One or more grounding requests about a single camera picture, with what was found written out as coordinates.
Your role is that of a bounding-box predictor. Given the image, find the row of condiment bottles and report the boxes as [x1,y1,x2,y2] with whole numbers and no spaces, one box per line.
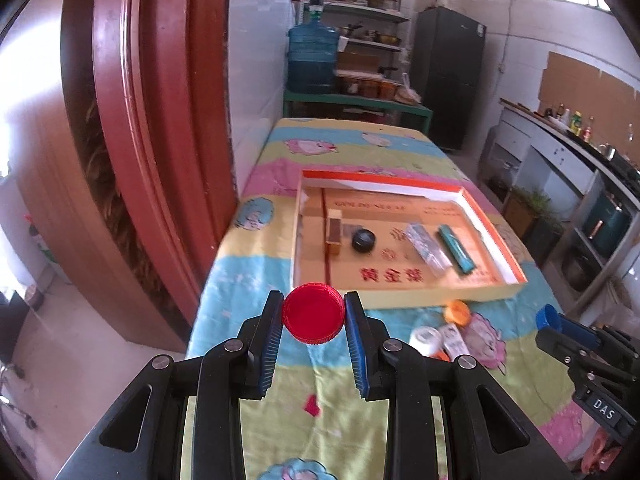
[542,104,598,141]

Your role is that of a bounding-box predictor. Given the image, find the brown wooden door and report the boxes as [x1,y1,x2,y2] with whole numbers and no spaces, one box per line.
[15,0,238,356]

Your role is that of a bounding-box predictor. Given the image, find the gold rectangular case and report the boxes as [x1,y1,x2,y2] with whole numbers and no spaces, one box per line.
[324,210,344,257]

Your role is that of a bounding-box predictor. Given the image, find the metal pot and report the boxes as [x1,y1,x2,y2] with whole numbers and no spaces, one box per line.
[562,255,593,291]

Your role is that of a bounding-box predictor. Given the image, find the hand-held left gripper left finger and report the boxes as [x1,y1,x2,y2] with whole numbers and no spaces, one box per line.
[55,290,286,480]

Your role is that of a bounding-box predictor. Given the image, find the blue water jug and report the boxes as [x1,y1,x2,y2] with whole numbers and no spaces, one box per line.
[287,0,341,95]

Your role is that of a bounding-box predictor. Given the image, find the plastic bag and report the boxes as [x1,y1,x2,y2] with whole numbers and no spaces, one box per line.
[395,74,422,105]

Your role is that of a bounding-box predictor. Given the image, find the teal kitchen appliance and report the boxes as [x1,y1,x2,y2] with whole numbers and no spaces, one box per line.
[582,192,632,261]

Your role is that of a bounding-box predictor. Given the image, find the white tube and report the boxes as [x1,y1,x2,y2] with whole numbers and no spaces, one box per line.
[440,323,471,361]

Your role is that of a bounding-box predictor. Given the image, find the clear glittery pack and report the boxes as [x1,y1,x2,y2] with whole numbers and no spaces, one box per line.
[405,223,451,277]

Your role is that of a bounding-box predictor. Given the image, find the cardboard sheet on wall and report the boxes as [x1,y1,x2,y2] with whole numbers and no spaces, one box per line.
[539,51,640,121]

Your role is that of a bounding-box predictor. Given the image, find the potted green plants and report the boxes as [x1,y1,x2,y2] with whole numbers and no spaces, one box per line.
[505,187,566,266]

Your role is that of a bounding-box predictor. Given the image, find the red bottle cap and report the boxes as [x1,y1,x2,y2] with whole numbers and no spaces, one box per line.
[282,283,346,345]

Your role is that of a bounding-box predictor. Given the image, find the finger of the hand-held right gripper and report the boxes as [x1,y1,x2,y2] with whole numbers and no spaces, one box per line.
[557,316,603,350]
[535,304,581,366]

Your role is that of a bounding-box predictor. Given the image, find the shallow orange-rimmed cardboard box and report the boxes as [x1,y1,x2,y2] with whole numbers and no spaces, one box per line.
[291,170,527,309]

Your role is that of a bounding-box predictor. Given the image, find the white and green container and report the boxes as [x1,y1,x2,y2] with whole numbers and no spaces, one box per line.
[27,215,57,263]

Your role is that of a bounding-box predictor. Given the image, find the metal shelf rack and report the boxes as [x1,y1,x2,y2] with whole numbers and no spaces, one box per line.
[304,0,415,98]

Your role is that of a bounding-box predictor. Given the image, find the grey kitchen counter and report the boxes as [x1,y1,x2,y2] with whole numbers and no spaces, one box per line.
[482,100,640,306]

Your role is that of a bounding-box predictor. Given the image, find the green table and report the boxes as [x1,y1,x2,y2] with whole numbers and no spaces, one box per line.
[283,89,433,137]

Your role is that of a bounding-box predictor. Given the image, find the dark refrigerator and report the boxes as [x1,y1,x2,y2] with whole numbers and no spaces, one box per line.
[415,6,487,152]

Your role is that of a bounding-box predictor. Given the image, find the white bottle cap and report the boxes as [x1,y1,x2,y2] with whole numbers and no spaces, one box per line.
[409,326,442,356]

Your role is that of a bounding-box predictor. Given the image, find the teal pack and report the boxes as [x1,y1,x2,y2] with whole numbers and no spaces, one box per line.
[437,226,475,276]

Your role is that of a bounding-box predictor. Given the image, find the black round cap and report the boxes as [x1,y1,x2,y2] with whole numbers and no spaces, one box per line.
[351,228,377,253]

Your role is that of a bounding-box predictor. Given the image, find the translucent orange cap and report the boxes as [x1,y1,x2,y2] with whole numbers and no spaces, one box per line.
[445,300,471,326]

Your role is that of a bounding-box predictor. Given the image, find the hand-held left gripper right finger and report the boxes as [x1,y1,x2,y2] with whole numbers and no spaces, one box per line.
[342,292,573,480]

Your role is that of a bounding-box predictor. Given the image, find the cartoon sheep printed blanket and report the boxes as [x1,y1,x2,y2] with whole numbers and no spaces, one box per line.
[180,117,601,480]

